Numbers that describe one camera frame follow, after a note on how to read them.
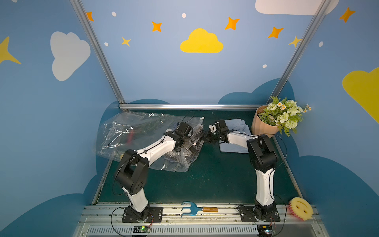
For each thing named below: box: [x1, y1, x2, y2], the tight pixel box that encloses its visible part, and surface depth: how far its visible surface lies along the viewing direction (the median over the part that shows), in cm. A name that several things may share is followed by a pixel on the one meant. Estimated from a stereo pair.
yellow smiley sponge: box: [287, 197, 314, 222], surface depth 76 cm
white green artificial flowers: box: [257, 95, 312, 138], surface depth 86 cm
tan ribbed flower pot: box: [251, 105, 280, 139], surface depth 96 cm
